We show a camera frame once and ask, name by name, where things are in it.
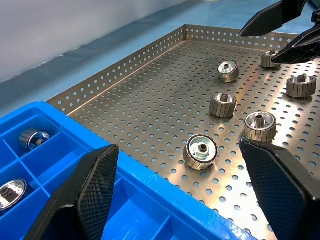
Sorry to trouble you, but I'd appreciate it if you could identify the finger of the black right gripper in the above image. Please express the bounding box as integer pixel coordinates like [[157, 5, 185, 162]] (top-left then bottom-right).
[[239, 0, 309, 38], [271, 24, 320, 65]]

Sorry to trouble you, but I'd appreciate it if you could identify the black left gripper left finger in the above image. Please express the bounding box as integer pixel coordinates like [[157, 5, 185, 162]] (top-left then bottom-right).
[[24, 143, 120, 240]]

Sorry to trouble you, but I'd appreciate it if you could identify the perforated metal tray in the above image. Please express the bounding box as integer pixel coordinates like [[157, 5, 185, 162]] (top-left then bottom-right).
[[46, 24, 320, 240]]

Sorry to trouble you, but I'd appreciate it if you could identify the blue compartment tray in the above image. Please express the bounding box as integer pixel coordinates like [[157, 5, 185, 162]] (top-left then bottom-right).
[[0, 101, 253, 240]]

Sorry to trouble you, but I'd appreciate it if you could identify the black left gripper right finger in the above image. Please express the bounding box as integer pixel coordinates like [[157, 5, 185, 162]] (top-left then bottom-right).
[[239, 138, 320, 240]]

